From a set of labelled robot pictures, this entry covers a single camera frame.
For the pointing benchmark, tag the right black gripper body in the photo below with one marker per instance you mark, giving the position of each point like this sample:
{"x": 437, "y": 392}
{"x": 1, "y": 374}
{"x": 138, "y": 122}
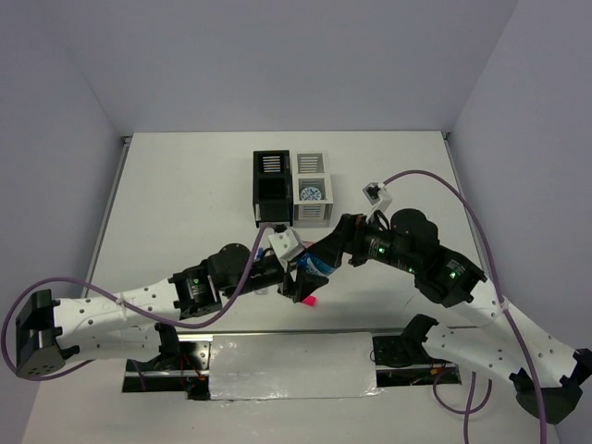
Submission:
{"x": 370, "y": 241}

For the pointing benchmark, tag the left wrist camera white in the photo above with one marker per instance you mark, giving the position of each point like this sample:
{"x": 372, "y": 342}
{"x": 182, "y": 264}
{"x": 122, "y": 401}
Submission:
{"x": 286, "y": 245}

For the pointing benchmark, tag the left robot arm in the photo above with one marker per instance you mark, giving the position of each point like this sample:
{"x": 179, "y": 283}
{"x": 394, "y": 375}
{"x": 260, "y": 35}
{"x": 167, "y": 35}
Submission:
{"x": 56, "y": 336}

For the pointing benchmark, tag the white organizer container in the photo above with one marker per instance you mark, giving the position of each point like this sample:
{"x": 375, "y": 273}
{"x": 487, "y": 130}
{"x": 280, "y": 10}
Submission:
{"x": 311, "y": 169}

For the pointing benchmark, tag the blue slime jar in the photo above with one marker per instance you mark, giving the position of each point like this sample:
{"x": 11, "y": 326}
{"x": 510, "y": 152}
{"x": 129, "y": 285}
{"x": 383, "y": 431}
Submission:
{"x": 311, "y": 193}
{"x": 312, "y": 265}

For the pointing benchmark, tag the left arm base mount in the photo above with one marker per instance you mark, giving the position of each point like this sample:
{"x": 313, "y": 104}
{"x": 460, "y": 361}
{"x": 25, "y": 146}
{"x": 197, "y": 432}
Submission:
{"x": 182, "y": 365}

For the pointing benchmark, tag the black organizer container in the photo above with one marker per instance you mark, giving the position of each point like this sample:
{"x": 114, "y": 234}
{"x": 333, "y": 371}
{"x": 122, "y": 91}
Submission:
{"x": 272, "y": 187}

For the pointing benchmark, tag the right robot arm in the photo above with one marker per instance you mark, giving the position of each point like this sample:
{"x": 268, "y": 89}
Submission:
{"x": 546, "y": 374}

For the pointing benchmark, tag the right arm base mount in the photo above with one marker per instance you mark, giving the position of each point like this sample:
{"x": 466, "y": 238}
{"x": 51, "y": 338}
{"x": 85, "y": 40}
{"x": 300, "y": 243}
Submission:
{"x": 400, "y": 362}

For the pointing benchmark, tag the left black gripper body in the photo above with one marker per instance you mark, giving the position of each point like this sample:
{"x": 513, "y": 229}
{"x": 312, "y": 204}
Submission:
{"x": 264, "y": 274}

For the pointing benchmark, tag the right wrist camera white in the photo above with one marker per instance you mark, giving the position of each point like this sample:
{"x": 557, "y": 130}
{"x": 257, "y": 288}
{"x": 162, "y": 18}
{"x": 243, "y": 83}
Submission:
{"x": 378, "y": 197}

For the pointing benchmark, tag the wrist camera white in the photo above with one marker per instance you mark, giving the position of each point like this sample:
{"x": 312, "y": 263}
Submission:
{"x": 286, "y": 245}
{"x": 378, "y": 197}

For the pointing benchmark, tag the pink highlighter marker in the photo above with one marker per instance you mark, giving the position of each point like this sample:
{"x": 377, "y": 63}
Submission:
{"x": 310, "y": 301}

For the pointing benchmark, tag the silver tape cover panel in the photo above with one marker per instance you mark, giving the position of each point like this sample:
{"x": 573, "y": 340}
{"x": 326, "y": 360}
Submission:
{"x": 292, "y": 367}

